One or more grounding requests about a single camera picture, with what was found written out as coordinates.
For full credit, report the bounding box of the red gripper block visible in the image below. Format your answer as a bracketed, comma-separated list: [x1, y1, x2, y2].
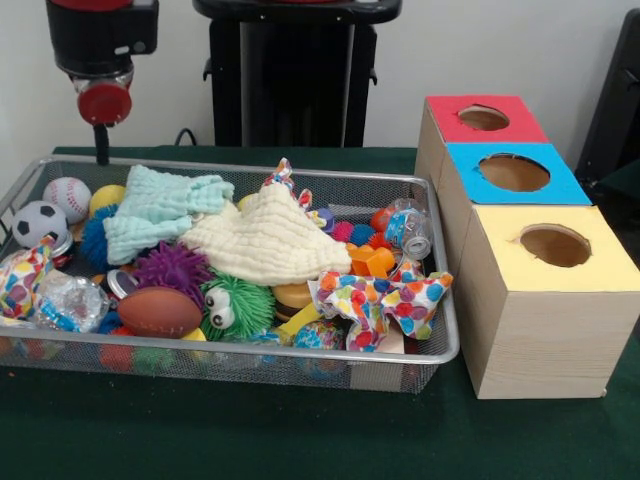
[77, 78, 134, 167]

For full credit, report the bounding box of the mint green waffle cloth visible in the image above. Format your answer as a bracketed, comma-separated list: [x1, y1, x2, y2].
[103, 165, 237, 266]

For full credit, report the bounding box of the colourful dotted fabric strip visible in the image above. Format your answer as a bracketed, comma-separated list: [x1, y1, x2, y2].
[262, 158, 314, 209]

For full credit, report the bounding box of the cream yellow waffle cloth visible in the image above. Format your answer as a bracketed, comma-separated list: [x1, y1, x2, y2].
[180, 183, 354, 287]

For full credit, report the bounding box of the clear mesh bin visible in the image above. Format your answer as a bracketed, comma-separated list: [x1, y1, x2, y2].
[0, 155, 461, 393]

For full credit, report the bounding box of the wooden box with three holes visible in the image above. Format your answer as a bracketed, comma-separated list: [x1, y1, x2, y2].
[415, 96, 640, 401]

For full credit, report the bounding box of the smooth yellow ball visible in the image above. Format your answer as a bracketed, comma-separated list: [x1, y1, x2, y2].
[89, 185, 129, 217]

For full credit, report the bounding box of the white baseball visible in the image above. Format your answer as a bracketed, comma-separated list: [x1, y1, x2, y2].
[43, 177, 93, 223]

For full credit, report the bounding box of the blue fuzzy ball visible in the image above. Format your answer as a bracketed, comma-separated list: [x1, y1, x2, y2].
[79, 205, 121, 273]

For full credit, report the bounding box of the black white soccer ball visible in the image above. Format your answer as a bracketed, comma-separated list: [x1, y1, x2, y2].
[12, 200, 71, 249]

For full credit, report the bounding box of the silver drink can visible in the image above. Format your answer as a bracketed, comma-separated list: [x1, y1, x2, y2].
[105, 268, 139, 301]

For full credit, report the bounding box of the purple spiky ball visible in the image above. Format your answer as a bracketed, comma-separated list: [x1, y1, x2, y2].
[133, 243, 213, 308]

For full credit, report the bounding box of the colourful polka dot fabric toy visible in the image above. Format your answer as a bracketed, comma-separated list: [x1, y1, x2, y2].
[0, 237, 56, 321]

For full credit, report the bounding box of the brown football toy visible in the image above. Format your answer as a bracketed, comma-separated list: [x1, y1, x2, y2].
[116, 287, 203, 339]

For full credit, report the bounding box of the large green fuzzy ball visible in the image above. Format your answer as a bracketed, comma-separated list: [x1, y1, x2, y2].
[200, 270, 277, 343]

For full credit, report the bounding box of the tan hamburger toy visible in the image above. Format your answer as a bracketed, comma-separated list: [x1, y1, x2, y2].
[272, 283, 315, 323]

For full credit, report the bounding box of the blue globe ball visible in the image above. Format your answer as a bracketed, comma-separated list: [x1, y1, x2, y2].
[293, 320, 347, 377]

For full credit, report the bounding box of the orange plastic block toy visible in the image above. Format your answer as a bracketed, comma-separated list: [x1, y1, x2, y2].
[348, 243, 397, 280]

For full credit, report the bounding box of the small clear plastic bottle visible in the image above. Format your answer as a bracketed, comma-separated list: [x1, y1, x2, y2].
[383, 198, 434, 262]

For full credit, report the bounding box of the colourful patchwork fabric toy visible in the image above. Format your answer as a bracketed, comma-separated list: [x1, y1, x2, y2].
[313, 262, 455, 354]

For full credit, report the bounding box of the dark green table cloth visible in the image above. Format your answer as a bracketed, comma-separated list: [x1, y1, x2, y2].
[0, 145, 640, 480]

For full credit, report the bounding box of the black equipment stand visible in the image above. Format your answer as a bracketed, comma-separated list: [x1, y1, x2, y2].
[578, 8, 640, 196]

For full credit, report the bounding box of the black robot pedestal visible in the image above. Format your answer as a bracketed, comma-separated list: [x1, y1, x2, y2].
[193, 0, 403, 149]

